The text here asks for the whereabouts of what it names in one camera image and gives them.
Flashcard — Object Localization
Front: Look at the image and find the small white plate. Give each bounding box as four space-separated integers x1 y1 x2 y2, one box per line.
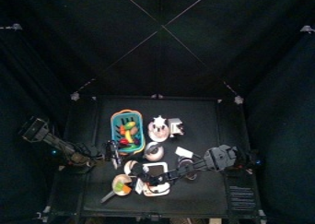
122 159 137 176

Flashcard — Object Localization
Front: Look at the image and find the white toy tablet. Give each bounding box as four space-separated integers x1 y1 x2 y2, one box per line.
139 161 172 197

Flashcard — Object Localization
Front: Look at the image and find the teal basket with orange rim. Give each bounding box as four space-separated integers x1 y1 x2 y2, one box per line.
109 109 146 157

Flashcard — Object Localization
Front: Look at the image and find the yellow toy banana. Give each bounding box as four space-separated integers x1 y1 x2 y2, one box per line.
123 130 134 145

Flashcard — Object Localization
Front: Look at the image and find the toy frying pan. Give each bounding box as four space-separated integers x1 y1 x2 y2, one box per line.
99 173 133 204

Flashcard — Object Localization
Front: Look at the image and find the white card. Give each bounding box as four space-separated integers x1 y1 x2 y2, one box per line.
174 146 194 159

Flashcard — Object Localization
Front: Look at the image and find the small white toy appliance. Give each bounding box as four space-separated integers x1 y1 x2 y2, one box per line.
166 117 184 138

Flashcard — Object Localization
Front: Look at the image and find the white text label sticker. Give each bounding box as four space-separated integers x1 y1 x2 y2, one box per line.
228 185 256 212

